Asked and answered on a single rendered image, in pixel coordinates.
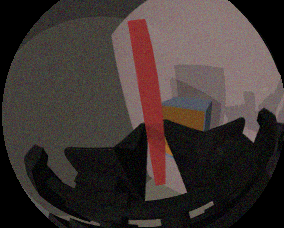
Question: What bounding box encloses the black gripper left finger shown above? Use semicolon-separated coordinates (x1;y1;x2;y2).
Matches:
64;123;147;201

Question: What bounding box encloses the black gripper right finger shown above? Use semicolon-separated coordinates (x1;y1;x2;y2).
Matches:
163;116;245;192

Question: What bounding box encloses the red lid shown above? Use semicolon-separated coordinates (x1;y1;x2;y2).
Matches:
127;19;166;185

